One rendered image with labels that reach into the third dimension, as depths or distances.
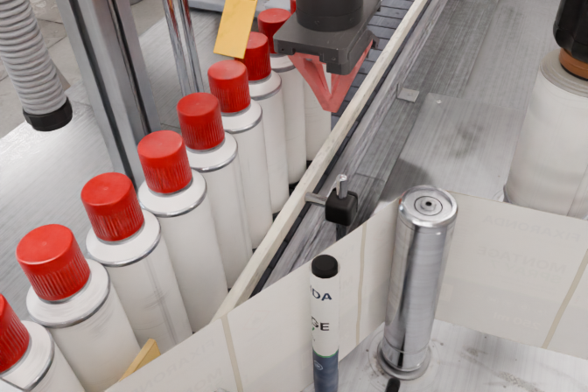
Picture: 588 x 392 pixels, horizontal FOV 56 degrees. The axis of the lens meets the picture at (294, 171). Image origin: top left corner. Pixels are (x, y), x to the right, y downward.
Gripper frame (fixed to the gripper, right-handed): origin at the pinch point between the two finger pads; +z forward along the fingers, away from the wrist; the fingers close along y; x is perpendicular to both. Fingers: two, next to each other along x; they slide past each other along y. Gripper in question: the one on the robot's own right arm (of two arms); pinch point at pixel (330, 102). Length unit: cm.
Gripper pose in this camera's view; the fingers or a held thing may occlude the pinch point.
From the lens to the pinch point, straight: 54.1
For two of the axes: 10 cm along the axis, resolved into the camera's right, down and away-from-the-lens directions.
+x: -9.2, -2.3, 3.3
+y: 4.0, -6.3, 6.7
